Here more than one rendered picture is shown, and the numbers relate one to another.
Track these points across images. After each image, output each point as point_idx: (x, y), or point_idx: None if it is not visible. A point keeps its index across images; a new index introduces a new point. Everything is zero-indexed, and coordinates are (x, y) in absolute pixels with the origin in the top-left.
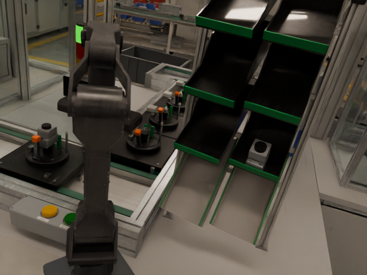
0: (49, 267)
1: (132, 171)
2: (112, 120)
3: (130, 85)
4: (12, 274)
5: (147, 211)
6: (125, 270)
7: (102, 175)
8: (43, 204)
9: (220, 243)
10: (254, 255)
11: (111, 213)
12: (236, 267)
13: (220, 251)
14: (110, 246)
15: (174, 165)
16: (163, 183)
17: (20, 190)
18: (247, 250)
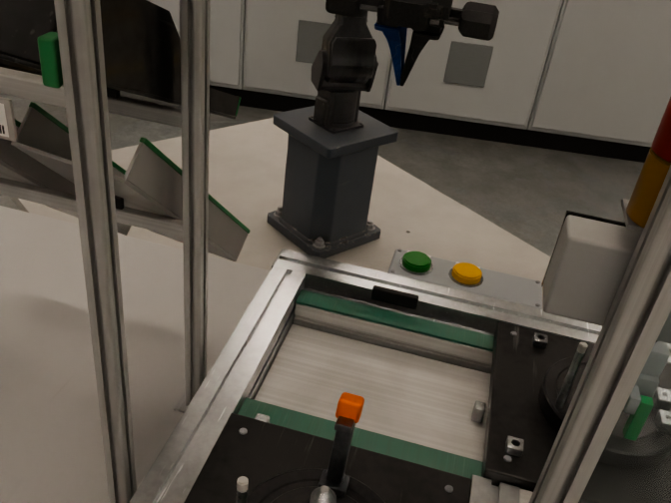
0: (389, 130)
1: (330, 424)
2: None
3: None
4: None
5: (267, 285)
6: (297, 124)
7: None
8: (489, 290)
9: (74, 336)
10: (0, 315)
11: (331, 32)
12: (62, 295)
13: (85, 320)
14: (323, 84)
15: (174, 452)
16: (226, 367)
17: (561, 316)
18: (11, 325)
